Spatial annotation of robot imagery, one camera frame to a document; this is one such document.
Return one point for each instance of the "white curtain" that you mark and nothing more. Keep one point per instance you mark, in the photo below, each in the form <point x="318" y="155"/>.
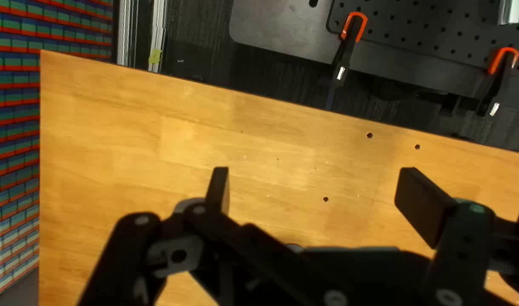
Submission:
<point x="139" y="28"/>

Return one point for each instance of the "black perforated pegboard plate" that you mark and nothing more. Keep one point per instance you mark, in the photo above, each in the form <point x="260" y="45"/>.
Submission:
<point x="428" y="28"/>

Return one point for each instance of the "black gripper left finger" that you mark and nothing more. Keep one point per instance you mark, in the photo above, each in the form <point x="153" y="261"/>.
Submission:
<point x="212" y="261"/>

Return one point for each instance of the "black flat base plate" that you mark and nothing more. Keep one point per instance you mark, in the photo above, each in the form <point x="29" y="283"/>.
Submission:
<point x="280" y="28"/>

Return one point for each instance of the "striped plaid fabric panel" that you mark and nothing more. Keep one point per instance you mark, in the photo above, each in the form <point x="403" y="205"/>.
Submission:
<point x="13" y="142"/>

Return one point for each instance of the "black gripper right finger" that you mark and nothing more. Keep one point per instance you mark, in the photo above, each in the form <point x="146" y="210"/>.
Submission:
<point x="468" y="249"/>

